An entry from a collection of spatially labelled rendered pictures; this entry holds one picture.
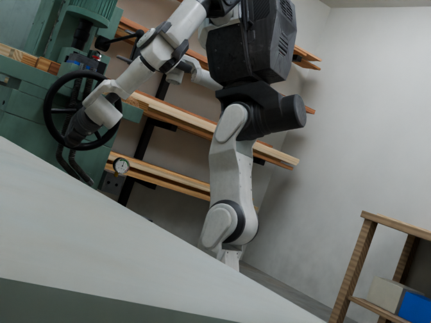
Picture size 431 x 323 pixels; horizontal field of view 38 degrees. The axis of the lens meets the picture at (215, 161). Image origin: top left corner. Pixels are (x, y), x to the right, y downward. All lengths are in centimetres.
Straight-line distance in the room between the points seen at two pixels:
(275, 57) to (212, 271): 201
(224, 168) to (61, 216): 196
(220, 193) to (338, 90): 411
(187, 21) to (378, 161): 375
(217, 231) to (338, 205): 370
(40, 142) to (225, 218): 81
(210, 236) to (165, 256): 191
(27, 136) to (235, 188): 83
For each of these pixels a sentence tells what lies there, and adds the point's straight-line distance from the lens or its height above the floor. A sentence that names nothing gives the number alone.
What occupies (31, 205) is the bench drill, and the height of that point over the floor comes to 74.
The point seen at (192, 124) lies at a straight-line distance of 508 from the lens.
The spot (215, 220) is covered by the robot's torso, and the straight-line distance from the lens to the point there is 206.
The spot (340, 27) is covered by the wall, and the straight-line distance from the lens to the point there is 646.
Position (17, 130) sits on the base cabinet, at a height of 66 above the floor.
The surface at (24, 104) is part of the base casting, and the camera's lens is 244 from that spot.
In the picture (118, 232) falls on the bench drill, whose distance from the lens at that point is 17.
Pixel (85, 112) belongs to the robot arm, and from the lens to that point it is 204.
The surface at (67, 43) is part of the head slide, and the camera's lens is 273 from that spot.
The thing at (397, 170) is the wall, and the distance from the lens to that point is 540.
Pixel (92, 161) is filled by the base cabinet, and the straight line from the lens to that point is 254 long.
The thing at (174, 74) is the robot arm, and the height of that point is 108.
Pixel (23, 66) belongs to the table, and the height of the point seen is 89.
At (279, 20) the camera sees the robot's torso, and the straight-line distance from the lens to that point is 218.
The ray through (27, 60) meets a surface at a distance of 259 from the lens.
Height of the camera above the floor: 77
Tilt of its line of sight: 1 degrees up
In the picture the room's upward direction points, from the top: 20 degrees clockwise
